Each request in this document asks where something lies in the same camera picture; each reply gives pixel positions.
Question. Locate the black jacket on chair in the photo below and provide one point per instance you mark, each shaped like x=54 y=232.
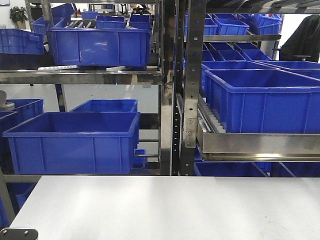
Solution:
x=305 y=40

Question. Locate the blue crate upper far left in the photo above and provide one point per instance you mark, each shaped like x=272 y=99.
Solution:
x=17 y=41

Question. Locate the potted green plant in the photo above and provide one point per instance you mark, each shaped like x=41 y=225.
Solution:
x=19 y=16

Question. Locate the stainless steel shelving rack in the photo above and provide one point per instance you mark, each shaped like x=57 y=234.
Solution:
x=183 y=119

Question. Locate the blue bin bottom right shelf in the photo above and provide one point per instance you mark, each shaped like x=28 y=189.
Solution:
x=228 y=169

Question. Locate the large blue bin lower left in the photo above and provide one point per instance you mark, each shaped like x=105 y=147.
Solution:
x=75 y=143

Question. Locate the large blue bin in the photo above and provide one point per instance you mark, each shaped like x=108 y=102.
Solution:
x=75 y=143
x=99 y=47

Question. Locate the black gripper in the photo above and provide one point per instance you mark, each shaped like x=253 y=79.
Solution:
x=19 y=234

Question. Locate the blue bin far left lower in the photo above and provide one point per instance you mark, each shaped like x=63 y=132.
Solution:
x=23 y=110

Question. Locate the large blue bin upper left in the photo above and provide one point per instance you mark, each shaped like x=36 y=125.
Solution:
x=99 y=47

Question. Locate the large blue bin right shelf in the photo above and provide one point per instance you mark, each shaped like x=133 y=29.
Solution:
x=264 y=101

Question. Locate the blue bin behind lower left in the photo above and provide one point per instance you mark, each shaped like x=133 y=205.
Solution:
x=108 y=105

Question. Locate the blue bin behind right bin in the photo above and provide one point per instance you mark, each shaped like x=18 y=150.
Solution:
x=227 y=65

